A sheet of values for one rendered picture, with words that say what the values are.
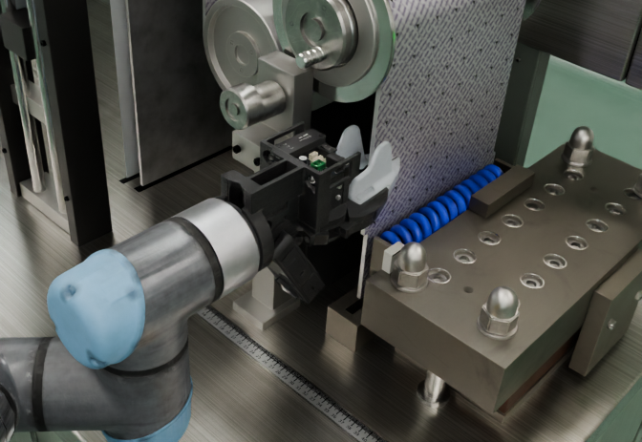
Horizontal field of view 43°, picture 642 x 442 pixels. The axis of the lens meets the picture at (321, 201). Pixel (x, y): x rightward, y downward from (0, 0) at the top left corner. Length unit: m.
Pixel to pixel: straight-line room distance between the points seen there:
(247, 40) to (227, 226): 0.27
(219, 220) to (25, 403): 0.20
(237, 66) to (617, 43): 0.42
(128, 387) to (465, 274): 0.35
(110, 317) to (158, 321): 0.04
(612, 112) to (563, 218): 2.58
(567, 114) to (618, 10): 2.45
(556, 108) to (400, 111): 2.67
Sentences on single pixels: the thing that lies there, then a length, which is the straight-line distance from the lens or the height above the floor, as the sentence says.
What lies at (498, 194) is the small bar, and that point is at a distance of 0.91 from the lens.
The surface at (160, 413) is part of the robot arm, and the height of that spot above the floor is 1.03.
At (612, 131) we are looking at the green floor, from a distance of 3.36.
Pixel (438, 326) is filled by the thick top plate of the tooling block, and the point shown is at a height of 1.03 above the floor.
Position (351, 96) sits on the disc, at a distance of 0.76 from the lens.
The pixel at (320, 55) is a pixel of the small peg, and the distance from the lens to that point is 0.73.
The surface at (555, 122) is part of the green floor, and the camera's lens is 3.33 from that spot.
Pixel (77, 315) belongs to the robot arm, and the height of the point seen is 1.15.
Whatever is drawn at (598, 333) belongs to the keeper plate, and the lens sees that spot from 0.89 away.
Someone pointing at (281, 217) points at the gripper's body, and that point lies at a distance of 0.69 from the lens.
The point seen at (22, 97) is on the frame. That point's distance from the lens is 1.05.
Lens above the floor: 1.55
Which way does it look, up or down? 36 degrees down
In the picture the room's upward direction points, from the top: 4 degrees clockwise
